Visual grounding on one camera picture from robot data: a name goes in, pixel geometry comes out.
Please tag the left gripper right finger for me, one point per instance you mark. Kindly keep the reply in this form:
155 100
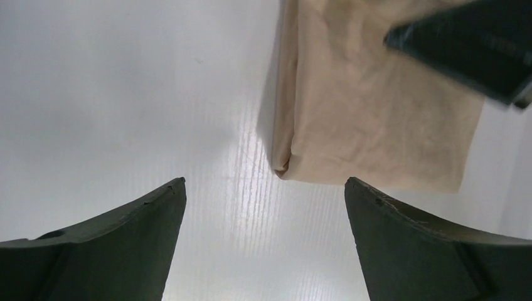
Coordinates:
409 254

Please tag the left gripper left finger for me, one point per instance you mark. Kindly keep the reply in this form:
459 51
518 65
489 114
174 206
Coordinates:
123 254

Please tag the beige t shirt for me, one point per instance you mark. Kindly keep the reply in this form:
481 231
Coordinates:
349 107

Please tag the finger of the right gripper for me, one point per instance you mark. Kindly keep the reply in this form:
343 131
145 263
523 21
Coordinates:
484 45

